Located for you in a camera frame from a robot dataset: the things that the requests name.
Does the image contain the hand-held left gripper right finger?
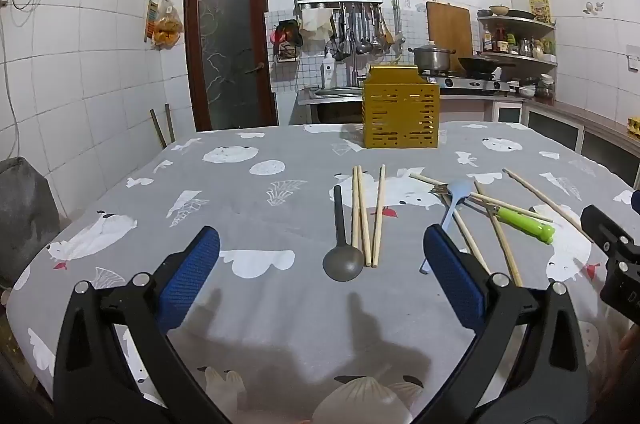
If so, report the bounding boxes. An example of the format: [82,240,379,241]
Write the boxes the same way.
[415,224,591,424]

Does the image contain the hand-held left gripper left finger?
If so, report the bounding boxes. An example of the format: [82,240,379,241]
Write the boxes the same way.
[52,225,226,424]

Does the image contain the fork with green handle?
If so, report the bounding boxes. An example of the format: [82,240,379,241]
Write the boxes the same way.
[430,185,557,246]

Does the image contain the light blue spoon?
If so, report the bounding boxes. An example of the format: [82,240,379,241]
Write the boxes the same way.
[419,180,471,275]

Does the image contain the grey spoon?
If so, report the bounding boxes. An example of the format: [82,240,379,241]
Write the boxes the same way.
[322,185,365,282]

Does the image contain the yellow perforated utensil holder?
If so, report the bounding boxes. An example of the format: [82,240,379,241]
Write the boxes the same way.
[362,65,441,150]

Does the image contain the row of hanging kitchen utensils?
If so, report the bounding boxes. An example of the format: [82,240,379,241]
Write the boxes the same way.
[327,4,396,61]

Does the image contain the grey printed tablecloth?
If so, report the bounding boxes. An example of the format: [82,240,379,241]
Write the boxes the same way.
[5,121,640,424]

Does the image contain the kitchen counter cabinet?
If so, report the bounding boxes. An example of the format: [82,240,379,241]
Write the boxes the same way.
[440,93,640,186]

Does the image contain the stack of white bowls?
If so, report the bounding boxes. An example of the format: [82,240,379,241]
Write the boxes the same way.
[507,74,556,100]

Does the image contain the row of condiment bottles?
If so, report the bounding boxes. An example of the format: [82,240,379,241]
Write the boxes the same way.
[482,29,556,57]

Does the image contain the steel gas stove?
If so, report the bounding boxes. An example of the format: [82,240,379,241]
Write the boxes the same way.
[417,71,511,95]

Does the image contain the black wok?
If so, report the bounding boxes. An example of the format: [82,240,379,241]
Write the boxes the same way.
[457,55,516,74]

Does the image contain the metal corner shelf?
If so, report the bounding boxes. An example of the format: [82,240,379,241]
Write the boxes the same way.
[477,15,558,66]

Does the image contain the steel cooking pot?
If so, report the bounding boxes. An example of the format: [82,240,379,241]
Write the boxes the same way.
[409,44,457,72]

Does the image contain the steel sink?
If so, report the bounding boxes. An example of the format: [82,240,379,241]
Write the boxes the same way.
[307,86,366,100]

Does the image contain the brown frosted glass door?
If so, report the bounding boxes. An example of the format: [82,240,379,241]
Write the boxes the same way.
[184,0,278,132]

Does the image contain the bowls on shelf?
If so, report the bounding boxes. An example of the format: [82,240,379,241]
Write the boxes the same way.
[477,5,536,20]

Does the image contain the wooden cutting board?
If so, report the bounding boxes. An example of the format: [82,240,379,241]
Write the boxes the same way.
[426,1,473,60]

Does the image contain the orange plastic bag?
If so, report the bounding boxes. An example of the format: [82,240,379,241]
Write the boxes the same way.
[152,0,183,50]

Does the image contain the red and black bag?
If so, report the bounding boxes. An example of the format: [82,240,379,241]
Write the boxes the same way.
[271,20,303,62]

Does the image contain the white hanging cloth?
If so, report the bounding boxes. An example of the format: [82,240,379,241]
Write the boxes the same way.
[300,8,335,41]

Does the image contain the yellow wall poster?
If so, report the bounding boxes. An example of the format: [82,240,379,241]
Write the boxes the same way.
[528,0,551,25]

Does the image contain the small wall calendar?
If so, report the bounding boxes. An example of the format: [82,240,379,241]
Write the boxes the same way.
[145,0,160,42]

